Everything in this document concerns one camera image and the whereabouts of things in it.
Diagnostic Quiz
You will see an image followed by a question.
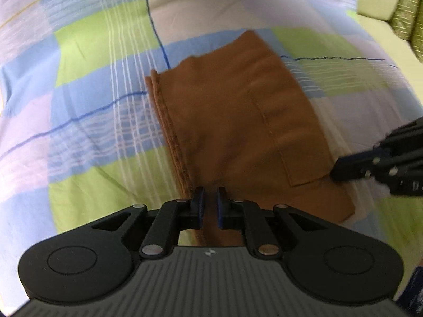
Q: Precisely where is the light green sofa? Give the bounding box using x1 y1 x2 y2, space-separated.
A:
347 0 423 83

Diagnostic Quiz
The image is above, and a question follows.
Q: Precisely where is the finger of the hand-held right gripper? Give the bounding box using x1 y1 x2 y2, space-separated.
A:
373 155 423 197
330 116 423 183

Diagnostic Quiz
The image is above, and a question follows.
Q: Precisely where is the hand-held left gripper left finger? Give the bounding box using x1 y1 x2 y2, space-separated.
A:
91 187 205 259

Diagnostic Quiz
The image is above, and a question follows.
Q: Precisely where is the green zigzag patterned cushion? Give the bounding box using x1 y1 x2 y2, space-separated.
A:
392 0 420 42

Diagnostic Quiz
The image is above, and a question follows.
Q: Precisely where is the plaid patchwork blanket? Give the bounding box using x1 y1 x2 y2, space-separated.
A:
0 0 423 306

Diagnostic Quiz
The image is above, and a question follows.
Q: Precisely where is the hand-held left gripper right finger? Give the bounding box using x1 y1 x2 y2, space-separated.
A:
216 187 327 259

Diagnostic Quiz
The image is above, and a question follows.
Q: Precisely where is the brown garment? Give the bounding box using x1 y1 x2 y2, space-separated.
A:
145 30 356 247

